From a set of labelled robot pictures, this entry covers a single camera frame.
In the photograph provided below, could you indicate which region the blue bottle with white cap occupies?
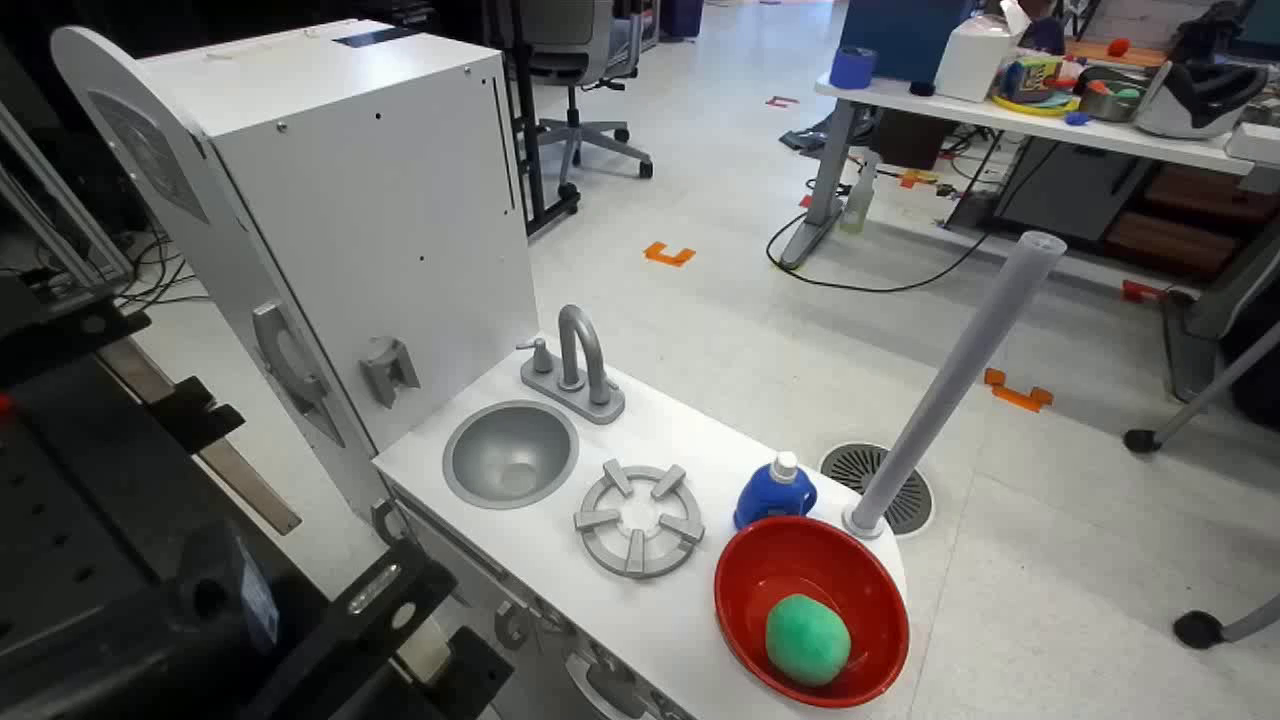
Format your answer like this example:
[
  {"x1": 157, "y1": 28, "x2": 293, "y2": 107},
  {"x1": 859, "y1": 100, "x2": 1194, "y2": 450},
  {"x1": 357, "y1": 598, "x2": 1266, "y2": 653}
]
[{"x1": 734, "y1": 453, "x2": 817, "y2": 530}]

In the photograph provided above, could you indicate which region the grey toy faucet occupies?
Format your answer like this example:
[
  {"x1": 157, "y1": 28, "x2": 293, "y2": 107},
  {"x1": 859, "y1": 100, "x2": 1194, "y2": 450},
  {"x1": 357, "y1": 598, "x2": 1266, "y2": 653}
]
[{"x1": 520, "y1": 306, "x2": 623, "y2": 425}]

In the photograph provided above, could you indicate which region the white toy kitchen counter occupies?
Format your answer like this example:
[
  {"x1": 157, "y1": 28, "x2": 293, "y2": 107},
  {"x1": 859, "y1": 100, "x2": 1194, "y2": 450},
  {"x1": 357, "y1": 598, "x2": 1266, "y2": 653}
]
[{"x1": 375, "y1": 359, "x2": 903, "y2": 720}]

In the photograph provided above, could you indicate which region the grey stove burner grate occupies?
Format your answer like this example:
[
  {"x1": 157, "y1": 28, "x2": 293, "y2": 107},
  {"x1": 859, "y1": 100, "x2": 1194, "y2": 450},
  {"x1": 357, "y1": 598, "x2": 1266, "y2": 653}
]
[{"x1": 572, "y1": 459, "x2": 703, "y2": 581}]

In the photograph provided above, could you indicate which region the grey round sink basin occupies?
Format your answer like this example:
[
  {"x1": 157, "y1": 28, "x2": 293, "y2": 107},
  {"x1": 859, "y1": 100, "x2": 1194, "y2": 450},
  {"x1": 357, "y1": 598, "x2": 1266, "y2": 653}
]
[{"x1": 444, "y1": 400, "x2": 575, "y2": 511}]

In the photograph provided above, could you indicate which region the red bowl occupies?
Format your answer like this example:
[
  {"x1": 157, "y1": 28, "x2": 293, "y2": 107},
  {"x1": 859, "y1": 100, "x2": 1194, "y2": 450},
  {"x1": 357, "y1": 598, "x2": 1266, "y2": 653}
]
[{"x1": 712, "y1": 518, "x2": 907, "y2": 709}]

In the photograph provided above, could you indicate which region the round floor drain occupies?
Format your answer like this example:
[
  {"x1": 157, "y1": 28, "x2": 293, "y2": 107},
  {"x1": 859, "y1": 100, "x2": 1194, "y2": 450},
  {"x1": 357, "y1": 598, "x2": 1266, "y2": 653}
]
[{"x1": 819, "y1": 446, "x2": 938, "y2": 538}]

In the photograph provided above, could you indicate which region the grey pole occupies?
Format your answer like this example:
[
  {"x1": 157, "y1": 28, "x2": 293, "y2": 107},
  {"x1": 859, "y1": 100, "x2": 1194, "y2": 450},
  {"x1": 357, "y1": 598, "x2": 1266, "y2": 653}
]
[{"x1": 839, "y1": 233, "x2": 1068, "y2": 541}]

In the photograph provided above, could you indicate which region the green ball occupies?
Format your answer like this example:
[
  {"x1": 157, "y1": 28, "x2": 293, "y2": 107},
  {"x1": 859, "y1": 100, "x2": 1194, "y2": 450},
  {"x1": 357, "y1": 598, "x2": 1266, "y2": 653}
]
[{"x1": 765, "y1": 594, "x2": 853, "y2": 687}]

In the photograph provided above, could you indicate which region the office chair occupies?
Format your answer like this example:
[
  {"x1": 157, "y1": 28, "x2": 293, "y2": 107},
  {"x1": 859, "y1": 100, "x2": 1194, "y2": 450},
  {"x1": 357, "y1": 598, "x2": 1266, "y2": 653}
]
[{"x1": 515, "y1": 0, "x2": 652, "y2": 175}]

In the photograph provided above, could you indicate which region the white toy kitchen cabinet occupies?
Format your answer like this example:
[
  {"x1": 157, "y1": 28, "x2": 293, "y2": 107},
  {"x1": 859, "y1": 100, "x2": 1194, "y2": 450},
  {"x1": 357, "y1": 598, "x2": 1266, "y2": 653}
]
[{"x1": 51, "y1": 21, "x2": 537, "y2": 511}]

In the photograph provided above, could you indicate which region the white box on desk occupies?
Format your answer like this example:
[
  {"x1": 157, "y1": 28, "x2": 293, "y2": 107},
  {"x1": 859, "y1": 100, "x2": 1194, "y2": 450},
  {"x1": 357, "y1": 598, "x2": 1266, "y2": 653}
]
[{"x1": 938, "y1": 17, "x2": 1018, "y2": 100}]

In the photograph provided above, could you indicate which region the colourful toy pile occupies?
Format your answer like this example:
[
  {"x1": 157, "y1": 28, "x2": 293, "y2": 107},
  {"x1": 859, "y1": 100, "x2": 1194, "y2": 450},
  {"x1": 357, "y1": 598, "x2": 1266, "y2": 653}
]
[{"x1": 990, "y1": 51, "x2": 1080, "y2": 115}]

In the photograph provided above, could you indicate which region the white desk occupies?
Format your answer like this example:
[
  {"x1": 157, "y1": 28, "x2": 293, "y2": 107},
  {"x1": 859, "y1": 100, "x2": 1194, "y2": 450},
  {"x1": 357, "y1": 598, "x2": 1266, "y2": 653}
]
[{"x1": 782, "y1": 80, "x2": 1280, "y2": 400}]

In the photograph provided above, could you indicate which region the black cable on floor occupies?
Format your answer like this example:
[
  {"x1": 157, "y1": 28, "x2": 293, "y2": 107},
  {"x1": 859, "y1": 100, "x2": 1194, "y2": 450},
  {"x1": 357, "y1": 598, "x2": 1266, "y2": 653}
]
[{"x1": 760, "y1": 128, "x2": 1012, "y2": 301}]

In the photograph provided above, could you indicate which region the black camera rig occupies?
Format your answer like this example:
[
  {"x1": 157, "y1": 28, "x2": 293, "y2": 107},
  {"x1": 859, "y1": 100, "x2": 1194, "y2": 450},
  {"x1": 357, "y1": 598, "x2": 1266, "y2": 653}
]
[{"x1": 0, "y1": 123, "x2": 511, "y2": 720}]

